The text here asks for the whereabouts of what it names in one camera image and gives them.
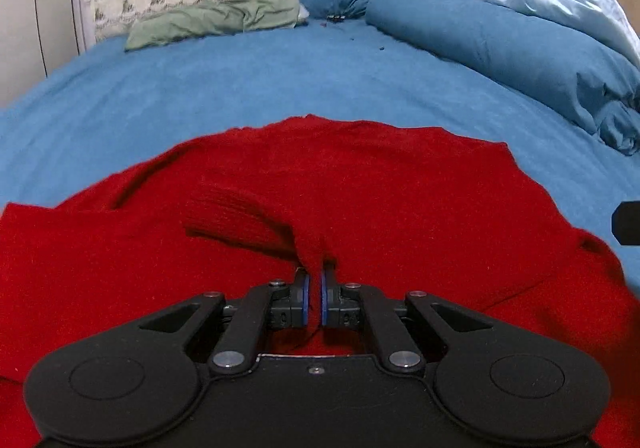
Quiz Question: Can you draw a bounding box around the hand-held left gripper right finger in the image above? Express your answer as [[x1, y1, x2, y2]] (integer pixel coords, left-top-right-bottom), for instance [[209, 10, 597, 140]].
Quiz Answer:
[[321, 262, 495, 374]]

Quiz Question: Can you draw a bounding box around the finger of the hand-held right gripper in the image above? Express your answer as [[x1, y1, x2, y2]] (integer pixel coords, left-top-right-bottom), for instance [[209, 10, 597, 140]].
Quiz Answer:
[[612, 201, 640, 245]]

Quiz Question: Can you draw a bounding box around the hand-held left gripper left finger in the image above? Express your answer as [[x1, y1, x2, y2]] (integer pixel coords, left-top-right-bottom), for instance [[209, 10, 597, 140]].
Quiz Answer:
[[138, 266, 311, 376]]

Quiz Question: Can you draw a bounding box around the red knit sweater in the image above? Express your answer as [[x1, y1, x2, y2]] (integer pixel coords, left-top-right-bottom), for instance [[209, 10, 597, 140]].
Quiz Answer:
[[0, 114, 640, 448]]

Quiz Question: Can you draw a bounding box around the blue rolled duvet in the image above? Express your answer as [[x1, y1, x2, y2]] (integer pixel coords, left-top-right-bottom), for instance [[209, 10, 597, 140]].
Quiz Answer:
[[365, 0, 640, 156]]

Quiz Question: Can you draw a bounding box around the blue bed sheet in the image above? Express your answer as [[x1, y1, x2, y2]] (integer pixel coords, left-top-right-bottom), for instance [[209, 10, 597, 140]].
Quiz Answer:
[[0, 18, 640, 289]]

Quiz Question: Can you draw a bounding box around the green cloth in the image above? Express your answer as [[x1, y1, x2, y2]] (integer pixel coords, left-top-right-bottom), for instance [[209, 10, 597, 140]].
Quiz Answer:
[[124, 0, 311, 52]]

